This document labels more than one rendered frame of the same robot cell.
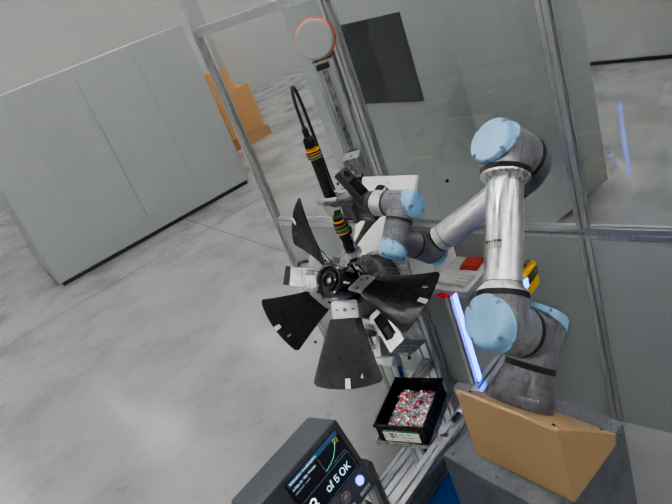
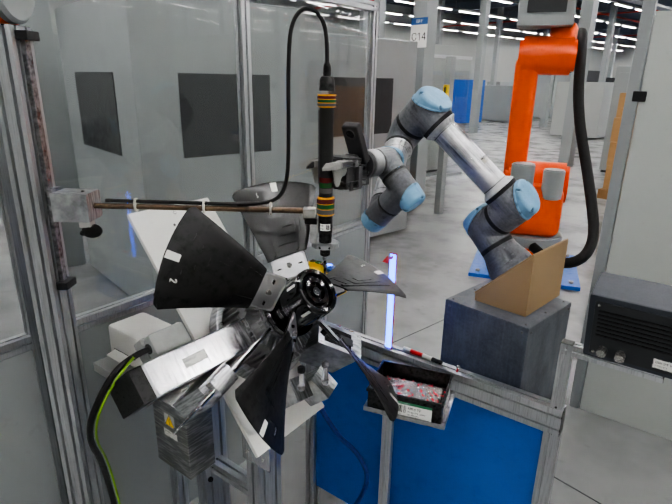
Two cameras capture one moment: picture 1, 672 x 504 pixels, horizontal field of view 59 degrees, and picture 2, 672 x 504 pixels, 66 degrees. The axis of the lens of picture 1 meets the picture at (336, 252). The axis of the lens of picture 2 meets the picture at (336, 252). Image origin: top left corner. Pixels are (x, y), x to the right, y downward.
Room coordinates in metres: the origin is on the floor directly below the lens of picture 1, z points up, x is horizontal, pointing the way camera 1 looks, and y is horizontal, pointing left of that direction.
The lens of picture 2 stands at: (1.99, 1.17, 1.70)
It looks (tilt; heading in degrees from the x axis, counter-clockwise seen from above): 18 degrees down; 257
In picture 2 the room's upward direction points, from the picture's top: 1 degrees clockwise
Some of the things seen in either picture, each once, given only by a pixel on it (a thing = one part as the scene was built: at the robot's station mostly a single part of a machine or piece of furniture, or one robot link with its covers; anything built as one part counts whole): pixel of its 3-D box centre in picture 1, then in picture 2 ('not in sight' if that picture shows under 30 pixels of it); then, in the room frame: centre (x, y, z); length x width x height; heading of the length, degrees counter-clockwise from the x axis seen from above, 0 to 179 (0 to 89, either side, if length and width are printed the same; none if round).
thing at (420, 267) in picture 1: (428, 255); (138, 342); (2.26, -0.36, 0.92); 0.17 x 0.16 x 0.11; 131
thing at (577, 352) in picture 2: not in sight; (610, 359); (1.05, 0.20, 1.04); 0.24 x 0.03 x 0.03; 131
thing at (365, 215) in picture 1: (360, 205); (351, 169); (1.65, -0.12, 1.48); 0.12 x 0.08 x 0.09; 41
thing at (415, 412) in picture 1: (411, 413); (411, 395); (1.47, -0.04, 0.83); 0.19 x 0.14 x 0.04; 146
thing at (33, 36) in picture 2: (347, 138); (48, 168); (2.39, -0.21, 1.48); 0.05 x 0.03 x 0.62; 76
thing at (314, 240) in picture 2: (346, 239); (321, 227); (1.74, -0.05, 1.35); 0.09 x 0.07 x 0.10; 166
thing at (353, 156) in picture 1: (354, 162); (74, 205); (2.34, -0.20, 1.39); 0.10 x 0.07 x 0.08; 166
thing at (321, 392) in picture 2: (380, 347); (315, 385); (1.76, -0.02, 0.91); 0.12 x 0.08 x 0.12; 131
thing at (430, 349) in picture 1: (430, 356); (211, 456); (2.05, -0.21, 0.58); 0.09 x 0.04 x 1.15; 41
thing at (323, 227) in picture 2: (330, 197); (326, 164); (1.73, -0.04, 1.50); 0.04 x 0.04 x 0.46
